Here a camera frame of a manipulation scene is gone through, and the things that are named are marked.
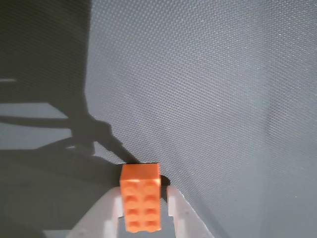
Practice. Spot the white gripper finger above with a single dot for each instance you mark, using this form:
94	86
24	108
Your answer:
99	215
182	215

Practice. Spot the orange lego block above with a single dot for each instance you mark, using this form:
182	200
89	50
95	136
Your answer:
141	198

